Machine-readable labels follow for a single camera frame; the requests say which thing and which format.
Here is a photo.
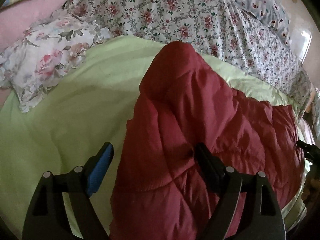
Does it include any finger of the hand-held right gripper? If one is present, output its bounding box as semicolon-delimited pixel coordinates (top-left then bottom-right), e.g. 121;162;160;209
297;140;320;156

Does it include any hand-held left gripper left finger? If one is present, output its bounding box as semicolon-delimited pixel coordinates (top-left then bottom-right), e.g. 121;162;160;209
22;142;115;240

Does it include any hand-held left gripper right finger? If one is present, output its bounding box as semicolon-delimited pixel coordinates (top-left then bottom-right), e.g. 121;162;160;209
194;142;285;240

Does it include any red quilted jacket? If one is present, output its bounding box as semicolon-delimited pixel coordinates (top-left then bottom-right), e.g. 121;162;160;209
109;41;304;240

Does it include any light green bed sheet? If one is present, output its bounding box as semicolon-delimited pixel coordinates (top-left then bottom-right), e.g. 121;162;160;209
0;35;310;240

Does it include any large flower print pillow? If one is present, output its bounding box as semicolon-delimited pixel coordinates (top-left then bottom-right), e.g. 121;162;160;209
0;11;113;113

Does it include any pale blue dotted pillow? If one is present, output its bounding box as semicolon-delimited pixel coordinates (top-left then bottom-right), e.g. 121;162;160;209
230;0;293;47

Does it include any small rose print quilt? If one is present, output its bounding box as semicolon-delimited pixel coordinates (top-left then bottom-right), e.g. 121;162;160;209
64;0;313;115

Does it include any pink cloth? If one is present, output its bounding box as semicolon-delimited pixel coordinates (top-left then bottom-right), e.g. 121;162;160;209
0;0;73;53

